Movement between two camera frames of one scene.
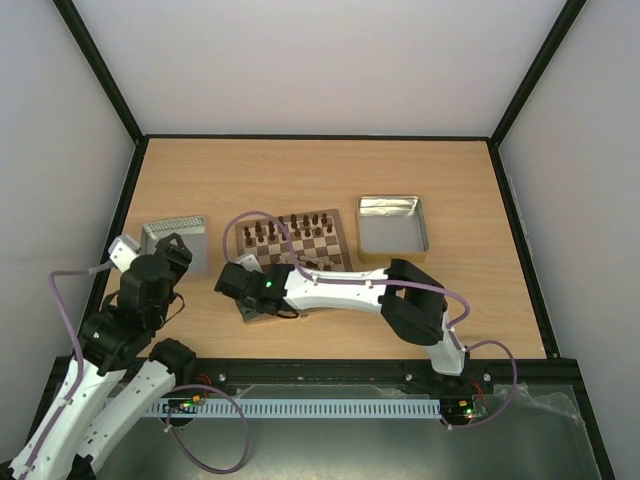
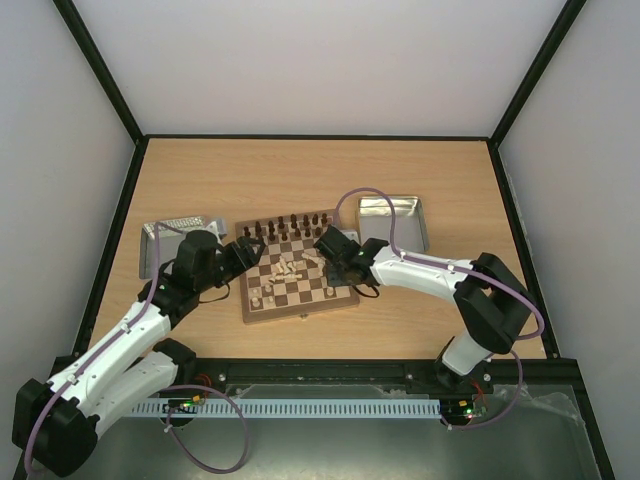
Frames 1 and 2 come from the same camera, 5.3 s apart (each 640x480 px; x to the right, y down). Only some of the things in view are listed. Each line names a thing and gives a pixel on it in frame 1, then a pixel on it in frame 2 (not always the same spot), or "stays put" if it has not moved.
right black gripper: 227,282 to 331,245
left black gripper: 180,257 to 246,259
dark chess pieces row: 305,221 stays put
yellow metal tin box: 392,227 stays put
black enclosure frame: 482,379 stays put
